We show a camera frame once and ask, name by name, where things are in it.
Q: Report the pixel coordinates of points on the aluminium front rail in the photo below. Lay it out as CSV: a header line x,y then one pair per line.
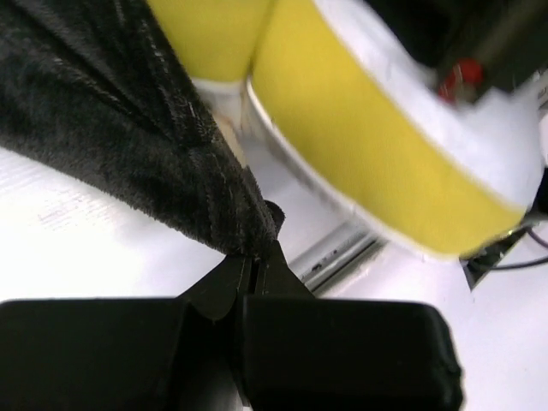
x,y
334,256

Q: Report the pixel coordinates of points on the black floral plush pillowcase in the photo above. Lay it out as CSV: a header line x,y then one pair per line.
x,y
94,90

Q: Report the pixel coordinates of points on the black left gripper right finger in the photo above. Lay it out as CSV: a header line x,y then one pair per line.
x,y
300,352

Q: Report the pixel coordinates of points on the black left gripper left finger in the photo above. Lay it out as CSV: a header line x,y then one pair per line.
x,y
161,353

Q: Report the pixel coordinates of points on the white pillow yellow edge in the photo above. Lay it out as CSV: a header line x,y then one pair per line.
x,y
338,99

